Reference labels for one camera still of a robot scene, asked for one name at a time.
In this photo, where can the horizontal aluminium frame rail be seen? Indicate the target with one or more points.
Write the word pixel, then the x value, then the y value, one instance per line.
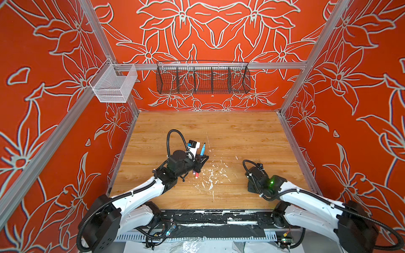
pixel 251 65

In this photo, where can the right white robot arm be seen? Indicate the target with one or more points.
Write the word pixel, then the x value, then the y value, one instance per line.
pixel 345 223

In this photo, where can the left aluminium frame rail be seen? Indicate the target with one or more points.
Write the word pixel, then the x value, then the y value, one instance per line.
pixel 40 102

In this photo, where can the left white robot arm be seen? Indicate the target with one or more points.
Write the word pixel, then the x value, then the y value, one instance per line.
pixel 109 217

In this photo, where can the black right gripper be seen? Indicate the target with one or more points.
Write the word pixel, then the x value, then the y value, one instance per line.
pixel 249 188

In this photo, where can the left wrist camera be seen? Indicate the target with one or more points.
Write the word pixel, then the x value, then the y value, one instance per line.
pixel 192 148

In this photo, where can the white cable duct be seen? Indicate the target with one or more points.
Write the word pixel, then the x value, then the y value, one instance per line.
pixel 269 236

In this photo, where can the white mesh basket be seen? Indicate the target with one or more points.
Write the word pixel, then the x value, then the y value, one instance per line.
pixel 110 87

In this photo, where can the black wire basket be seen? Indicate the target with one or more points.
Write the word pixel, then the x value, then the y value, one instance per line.
pixel 202 80

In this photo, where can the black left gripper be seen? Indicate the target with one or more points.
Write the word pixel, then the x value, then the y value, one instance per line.
pixel 197 163

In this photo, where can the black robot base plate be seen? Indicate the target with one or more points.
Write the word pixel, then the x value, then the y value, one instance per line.
pixel 226 223

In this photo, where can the right aluminium frame post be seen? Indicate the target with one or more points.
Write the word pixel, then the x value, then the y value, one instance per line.
pixel 315 53

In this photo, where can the blue pen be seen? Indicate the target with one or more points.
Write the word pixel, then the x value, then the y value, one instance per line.
pixel 203 150

